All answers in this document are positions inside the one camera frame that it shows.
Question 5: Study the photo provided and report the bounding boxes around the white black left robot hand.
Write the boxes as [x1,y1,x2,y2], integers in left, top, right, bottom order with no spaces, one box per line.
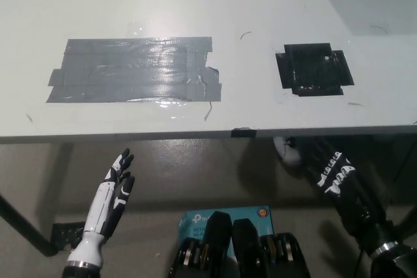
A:
[66,147,136,268]

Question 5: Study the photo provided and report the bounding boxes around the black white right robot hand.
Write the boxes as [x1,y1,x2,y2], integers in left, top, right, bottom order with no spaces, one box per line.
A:
[302,139,401,258]

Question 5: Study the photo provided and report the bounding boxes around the black robot torso blocks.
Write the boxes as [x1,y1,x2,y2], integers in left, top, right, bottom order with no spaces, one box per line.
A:
[167,211,310,278]

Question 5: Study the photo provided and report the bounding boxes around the black floor tape patch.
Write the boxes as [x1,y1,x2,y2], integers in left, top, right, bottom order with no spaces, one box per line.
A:
[51,222,87,253]

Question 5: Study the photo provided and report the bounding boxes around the white round object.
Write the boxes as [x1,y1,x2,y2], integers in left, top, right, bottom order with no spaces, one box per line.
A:
[272,136,304,165]

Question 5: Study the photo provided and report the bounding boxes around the teal cardboard router box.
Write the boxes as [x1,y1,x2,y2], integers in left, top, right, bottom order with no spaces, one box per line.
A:
[177,205,276,256]

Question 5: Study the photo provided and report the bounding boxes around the small black tape piece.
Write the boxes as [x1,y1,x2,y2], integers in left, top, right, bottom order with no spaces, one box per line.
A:
[231,127,257,138]

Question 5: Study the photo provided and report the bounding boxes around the grey duct tape patch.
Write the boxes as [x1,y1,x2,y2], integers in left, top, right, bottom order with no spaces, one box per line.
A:
[45,36,222,104]

